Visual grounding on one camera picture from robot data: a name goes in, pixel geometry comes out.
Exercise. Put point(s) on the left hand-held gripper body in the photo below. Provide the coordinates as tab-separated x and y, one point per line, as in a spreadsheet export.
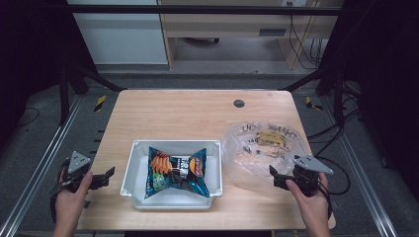
78	163

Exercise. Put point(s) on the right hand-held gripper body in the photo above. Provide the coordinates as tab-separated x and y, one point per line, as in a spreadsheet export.
309	171

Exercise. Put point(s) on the clear plastic bag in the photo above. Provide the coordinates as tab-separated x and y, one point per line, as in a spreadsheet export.
257	154

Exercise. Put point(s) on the white plastic bin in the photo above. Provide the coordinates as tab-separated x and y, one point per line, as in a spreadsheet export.
138	177

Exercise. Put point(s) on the blue snack bag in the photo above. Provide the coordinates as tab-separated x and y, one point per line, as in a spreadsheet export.
178	171

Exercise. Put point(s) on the person's right hand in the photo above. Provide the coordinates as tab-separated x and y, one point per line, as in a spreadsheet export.
308	210

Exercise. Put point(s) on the person's left hand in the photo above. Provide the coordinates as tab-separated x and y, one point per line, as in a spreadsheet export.
70	204

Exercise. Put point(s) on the yellow black tape marker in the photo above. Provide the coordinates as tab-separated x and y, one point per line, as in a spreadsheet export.
100	102
309	102

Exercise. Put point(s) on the black metal stand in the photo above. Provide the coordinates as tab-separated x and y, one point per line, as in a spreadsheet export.
64	95
337	98

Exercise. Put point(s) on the grey round table grommet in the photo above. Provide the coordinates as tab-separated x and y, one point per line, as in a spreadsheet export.
239	103

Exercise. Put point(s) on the black curtain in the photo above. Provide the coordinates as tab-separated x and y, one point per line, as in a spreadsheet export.
388	82
29	49

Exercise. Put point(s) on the white cabinet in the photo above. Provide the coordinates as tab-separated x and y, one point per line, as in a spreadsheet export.
122	36

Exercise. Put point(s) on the light wooden desk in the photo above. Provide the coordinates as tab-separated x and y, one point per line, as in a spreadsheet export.
230	24

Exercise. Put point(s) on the aluminium floor rail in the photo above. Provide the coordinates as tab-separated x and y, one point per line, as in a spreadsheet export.
36	171
365	184

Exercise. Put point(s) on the black horizontal frame bar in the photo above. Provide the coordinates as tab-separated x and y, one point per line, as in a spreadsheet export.
197	10

